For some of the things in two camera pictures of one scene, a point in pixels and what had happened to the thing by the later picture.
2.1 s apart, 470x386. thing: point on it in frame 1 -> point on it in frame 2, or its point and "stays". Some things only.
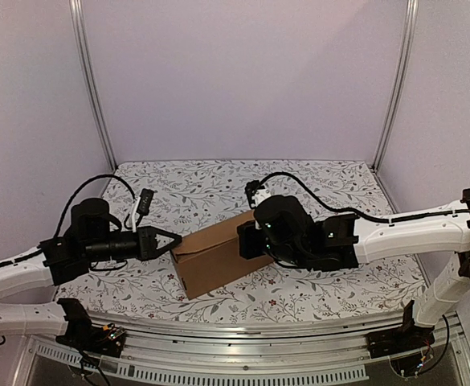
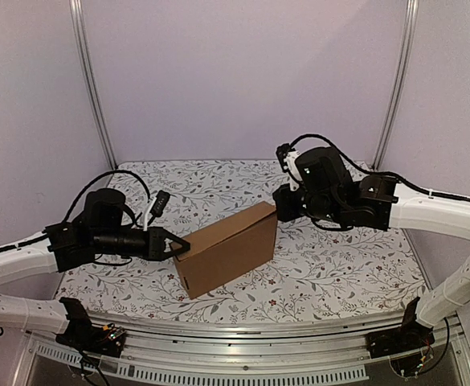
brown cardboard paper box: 211,255 stays
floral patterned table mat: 184,195 stays
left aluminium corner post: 76,11 stays
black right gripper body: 245,240 -> 284,201
